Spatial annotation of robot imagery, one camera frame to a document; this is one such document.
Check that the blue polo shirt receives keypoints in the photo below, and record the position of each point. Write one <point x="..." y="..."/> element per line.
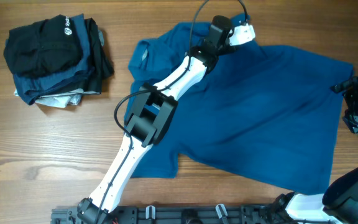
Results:
<point x="265" y="112"/>

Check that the black folded garment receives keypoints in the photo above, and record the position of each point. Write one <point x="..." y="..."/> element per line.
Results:
<point x="44" y="47"/>
<point x="98" y="59"/>

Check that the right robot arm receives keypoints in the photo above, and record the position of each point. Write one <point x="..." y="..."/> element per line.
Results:
<point x="339" y="203"/>

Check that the navy folded garment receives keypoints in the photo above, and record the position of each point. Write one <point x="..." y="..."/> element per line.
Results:
<point x="73" y="81"/>

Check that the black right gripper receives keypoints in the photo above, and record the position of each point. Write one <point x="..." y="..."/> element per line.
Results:
<point x="356" y="122"/>

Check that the black bottom folded garment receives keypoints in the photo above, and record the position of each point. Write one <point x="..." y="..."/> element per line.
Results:
<point x="98" y="59"/>

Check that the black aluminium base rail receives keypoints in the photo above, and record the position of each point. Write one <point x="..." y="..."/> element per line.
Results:
<point x="219" y="214"/>

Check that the light grey folded garment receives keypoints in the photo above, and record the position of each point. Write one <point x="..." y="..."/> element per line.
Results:
<point x="61" y="100"/>

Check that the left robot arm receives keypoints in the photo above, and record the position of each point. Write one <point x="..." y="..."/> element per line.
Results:
<point x="149" y="118"/>

